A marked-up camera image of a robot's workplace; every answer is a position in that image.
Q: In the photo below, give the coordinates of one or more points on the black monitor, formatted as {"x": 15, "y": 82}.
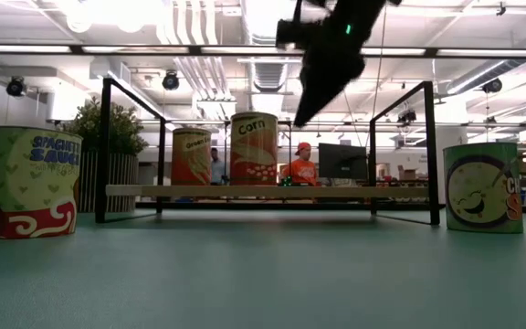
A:
{"x": 343, "y": 160}

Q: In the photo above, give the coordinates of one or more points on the green chicken soup can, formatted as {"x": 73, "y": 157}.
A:
{"x": 477, "y": 192}

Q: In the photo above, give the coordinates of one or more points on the black ceiling spotlight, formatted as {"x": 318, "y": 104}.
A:
{"x": 492, "y": 85}
{"x": 170, "y": 81}
{"x": 15, "y": 87}
{"x": 407, "y": 115}

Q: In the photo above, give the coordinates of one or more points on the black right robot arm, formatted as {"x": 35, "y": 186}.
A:
{"x": 363, "y": 7}

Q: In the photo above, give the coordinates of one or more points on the cardboard box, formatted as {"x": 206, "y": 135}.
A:
{"x": 408, "y": 173}

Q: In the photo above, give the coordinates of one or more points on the spaghetti sauce can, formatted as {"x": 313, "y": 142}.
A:
{"x": 30, "y": 183}

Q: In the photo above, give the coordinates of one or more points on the black rail with light strips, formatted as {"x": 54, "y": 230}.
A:
{"x": 76, "y": 49}

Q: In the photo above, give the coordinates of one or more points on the person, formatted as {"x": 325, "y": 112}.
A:
{"x": 303, "y": 171}
{"x": 217, "y": 169}

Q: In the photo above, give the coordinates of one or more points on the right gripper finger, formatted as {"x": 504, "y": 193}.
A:
{"x": 318, "y": 91}

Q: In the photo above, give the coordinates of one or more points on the green plant in striped pot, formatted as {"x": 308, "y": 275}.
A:
{"x": 121, "y": 128}

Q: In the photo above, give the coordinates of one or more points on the wooden shelf black metal frame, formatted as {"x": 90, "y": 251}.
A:
{"x": 267, "y": 191}

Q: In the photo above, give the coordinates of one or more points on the orange corn can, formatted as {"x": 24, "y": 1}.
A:
{"x": 254, "y": 151}

